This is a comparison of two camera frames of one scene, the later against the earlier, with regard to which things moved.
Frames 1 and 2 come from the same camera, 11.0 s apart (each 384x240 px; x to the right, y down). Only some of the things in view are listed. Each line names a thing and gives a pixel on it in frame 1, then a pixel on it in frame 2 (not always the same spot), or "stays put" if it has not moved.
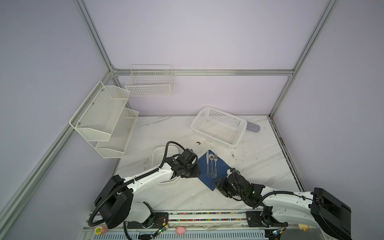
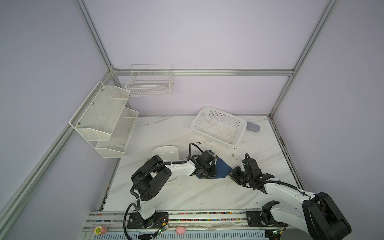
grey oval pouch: [252, 127] stays put
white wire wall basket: [150, 80] stays put
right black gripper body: [227, 190] → [241, 177]
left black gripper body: [191, 171] → [209, 171]
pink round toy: [180, 230] stays put
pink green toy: [100, 230] stays put
